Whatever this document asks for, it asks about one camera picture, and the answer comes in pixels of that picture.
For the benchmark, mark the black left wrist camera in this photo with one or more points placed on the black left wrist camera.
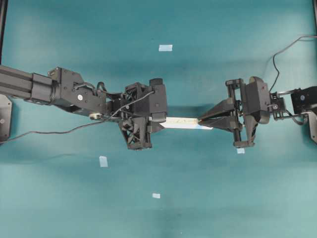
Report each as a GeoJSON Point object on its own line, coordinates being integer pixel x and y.
{"type": "Point", "coordinates": [155, 104]}

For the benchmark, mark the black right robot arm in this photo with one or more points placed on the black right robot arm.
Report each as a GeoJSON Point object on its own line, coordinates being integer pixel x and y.
{"type": "Point", "coordinates": [290, 104]}

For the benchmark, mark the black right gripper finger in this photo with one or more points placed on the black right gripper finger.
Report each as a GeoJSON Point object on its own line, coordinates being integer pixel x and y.
{"type": "Point", "coordinates": [228, 123]}
{"type": "Point", "coordinates": [226, 108]}

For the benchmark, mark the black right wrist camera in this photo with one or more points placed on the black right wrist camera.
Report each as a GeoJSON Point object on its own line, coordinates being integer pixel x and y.
{"type": "Point", "coordinates": [257, 100]}

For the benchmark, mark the white wooden board with hole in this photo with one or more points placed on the white wooden board with hole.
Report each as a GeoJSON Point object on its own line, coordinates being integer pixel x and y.
{"type": "Point", "coordinates": [183, 123]}

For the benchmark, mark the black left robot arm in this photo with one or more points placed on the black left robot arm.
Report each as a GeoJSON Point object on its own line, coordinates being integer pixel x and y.
{"type": "Point", "coordinates": [64, 89]}

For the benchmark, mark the blue tape marker left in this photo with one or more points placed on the blue tape marker left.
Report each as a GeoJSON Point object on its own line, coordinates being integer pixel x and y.
{"type": "Point", "coordinates": [103, 161]}

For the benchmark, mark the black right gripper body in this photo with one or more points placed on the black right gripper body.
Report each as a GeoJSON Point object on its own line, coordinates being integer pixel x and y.
{"type": "Point", "coordinates": [242, 125]}

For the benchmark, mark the blue tape marker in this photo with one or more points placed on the blue tape marker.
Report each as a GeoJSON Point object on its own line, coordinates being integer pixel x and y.
{"type": "Point", "coordinates": [156, 195]}
{"type": "Point", "coordinates": [103, 161]}
{"type": "Point", "coordinates": [165, 48]}
{"type": "Point", "coordinates": [240, 150]}

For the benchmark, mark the blue tape marker bottom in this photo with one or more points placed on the blue tape marker bottom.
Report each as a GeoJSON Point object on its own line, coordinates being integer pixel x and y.
{"type": "Point", "coordinates": [156, 195]}

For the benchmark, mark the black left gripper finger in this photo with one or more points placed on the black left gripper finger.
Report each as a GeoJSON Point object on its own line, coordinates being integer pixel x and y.
{"type": "Point", "coordinates": [157, 126]}

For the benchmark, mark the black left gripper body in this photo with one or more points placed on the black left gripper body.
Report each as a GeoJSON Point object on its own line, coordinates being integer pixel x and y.
{"type": "Point", "coordinates": [135, 116]}

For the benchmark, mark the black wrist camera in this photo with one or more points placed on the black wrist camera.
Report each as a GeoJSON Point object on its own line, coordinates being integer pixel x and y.
{"type": "Point", "coordinates": [257, 100]}
{"type": "Point", "coordinates": [155, 104]}

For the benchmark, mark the blue tape marker right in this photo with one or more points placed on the blue tape marker right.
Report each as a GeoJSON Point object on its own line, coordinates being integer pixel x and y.
{"type": "Point", "coordinates": [240, 150]}

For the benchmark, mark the blue tape marker top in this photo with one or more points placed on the blue tape marker top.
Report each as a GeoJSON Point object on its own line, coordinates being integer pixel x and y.
{"type": "Point", "coordinates": [165, 48]}

